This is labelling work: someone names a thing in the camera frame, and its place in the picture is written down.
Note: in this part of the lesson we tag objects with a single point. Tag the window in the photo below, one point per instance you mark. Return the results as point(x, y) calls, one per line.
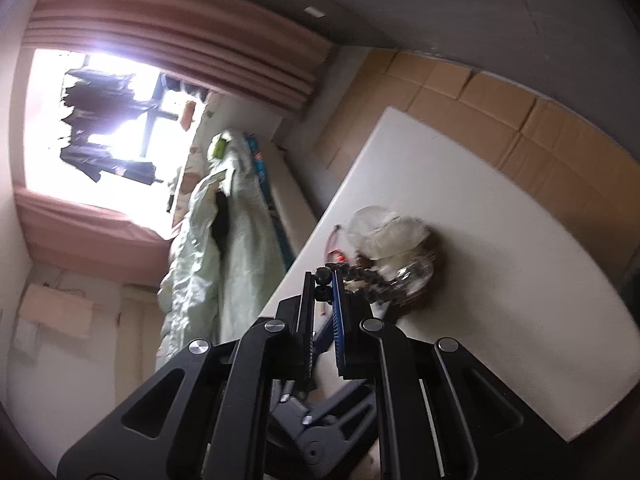
point(110, 125)

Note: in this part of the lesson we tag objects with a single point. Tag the pink curtain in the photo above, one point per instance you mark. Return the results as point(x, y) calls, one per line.
point(90, 230)
point(200, 35)

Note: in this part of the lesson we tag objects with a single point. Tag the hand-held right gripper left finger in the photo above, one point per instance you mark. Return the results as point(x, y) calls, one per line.
point(307, 332)

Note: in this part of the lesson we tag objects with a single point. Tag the white plastic bag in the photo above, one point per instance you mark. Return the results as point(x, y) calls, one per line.
point(387, 232)

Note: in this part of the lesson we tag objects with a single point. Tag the beige headboard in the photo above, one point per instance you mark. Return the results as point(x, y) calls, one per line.
point(142, 320)

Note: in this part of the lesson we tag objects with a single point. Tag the printed window sill cushion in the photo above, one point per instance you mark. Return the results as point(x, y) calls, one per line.
point(200, 160)

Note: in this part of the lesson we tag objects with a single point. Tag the white side table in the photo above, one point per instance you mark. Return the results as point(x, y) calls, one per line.
point(500, 260)

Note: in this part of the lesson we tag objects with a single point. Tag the bed with green sheet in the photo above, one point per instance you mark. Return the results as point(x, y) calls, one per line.
point(272, 195)

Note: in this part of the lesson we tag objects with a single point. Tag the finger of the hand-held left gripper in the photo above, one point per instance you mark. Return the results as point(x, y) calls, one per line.
point(325, 336)

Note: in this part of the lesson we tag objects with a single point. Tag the light green quilt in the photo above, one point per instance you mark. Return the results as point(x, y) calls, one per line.
point(200, 270)

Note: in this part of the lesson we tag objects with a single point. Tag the hanging dark clothes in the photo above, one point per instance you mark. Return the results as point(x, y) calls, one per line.
point(100, 90)

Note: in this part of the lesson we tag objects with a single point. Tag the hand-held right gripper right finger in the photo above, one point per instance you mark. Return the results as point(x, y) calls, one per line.
point(340, 325)

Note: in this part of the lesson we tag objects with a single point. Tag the paper sheets on wall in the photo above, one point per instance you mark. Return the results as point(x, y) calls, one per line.
point(55, 310)

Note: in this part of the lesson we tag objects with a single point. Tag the green toy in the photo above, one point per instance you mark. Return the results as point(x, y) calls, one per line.
point(220, 147)

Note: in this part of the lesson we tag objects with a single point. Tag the white wall socket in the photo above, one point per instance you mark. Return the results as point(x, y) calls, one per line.
point(314, 11)

